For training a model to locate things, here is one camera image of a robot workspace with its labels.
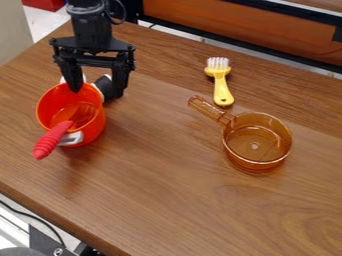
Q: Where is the clear orange toy pot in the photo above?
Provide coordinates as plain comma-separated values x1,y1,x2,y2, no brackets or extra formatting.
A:
187,95,294,174

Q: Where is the white and grey toy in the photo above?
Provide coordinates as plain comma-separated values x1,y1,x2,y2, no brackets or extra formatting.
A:
58,130,86,147

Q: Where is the orange plastic cup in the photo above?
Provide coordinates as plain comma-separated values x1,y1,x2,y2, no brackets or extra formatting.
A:
34,82,109,149

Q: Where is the red box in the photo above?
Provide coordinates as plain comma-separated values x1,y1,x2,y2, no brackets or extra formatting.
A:
20,0,67,13

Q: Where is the wooden furniture with black frame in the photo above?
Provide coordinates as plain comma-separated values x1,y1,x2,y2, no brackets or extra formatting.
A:
132,0,342,75

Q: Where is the black and white toy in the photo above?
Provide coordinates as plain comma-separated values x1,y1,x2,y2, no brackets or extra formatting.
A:
58,73,121,103

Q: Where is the yellow brush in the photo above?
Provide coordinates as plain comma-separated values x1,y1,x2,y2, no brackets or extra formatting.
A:
203,56,236,107

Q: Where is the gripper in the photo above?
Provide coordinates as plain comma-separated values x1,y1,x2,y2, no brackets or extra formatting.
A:
48,13,138,100

